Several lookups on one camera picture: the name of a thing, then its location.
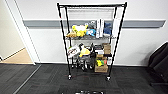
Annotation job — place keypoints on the dark grey toy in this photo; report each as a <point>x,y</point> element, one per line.
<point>81,63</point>

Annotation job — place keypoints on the dark stacked boxes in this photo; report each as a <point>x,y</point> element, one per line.
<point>98,49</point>

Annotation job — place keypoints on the grey plush toy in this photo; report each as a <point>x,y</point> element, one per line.
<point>92,24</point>

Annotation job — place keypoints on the black chair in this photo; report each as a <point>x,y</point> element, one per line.
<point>160,60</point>

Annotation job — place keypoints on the blue plush toy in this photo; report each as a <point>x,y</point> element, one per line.
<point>91,32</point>

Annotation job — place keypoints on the wide white box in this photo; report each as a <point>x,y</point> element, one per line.
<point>116,27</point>

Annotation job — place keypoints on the small cardboard box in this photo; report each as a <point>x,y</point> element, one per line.
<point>106,49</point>

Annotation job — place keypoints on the white red snack bag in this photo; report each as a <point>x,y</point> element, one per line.
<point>73,51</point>

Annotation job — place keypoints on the tall white box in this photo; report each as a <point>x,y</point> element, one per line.
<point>98,28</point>
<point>102,28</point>

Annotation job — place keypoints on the yellow plush toy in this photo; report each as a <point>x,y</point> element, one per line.
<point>80,30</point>

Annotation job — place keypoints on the brown plush toy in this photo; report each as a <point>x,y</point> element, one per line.
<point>71,34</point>

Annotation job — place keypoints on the yellow green toy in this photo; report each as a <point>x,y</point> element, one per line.
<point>100,62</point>

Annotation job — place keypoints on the narrow black bag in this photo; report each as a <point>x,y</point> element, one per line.
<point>93,58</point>

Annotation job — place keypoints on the white door frame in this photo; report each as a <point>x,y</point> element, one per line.
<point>24,33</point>

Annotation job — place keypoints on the large cardboard box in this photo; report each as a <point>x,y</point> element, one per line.
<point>101,69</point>

